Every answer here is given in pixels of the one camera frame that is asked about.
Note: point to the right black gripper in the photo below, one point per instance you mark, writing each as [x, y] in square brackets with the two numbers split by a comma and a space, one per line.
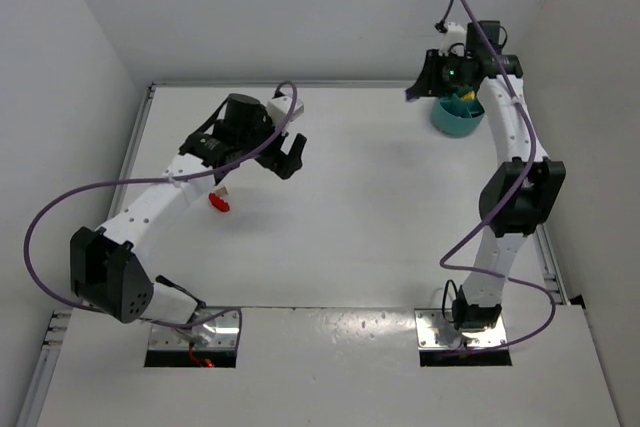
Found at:
[430, 77]

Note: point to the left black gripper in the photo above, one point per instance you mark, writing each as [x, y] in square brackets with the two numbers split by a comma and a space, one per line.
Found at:
[279, 158]

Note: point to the small purple lego brick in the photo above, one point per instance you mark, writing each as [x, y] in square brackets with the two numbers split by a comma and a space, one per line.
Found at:
[409, 96]

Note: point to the white lego brick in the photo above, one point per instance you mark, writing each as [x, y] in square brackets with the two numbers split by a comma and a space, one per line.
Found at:
[221, 190]

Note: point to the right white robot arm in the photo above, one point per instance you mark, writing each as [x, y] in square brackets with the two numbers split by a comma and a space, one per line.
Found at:
[521, 193]

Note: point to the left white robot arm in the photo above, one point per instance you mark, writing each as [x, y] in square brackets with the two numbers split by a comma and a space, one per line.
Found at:
[107, 263]

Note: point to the teal divided round container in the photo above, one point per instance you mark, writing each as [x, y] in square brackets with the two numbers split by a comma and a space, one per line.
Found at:
[456, 117]

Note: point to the red round lego plate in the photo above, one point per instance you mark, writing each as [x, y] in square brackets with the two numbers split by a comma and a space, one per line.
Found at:
[218, 202]

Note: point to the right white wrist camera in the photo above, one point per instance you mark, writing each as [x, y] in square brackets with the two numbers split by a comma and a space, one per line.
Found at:
[453, 40]

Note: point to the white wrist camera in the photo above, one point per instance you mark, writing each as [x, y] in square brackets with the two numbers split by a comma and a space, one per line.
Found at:
[278, 108]
[453, 40]

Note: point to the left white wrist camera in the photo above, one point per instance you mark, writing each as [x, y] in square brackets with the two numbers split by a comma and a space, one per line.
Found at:
[278, 108]

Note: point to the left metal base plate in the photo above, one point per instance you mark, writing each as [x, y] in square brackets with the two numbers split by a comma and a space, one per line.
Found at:
[221, 333]

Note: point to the metal base plate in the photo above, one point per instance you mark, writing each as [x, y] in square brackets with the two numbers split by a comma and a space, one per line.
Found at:
[221, 333]
[436, 334]

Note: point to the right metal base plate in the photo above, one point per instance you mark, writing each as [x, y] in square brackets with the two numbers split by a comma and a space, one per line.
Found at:
[436, 334]

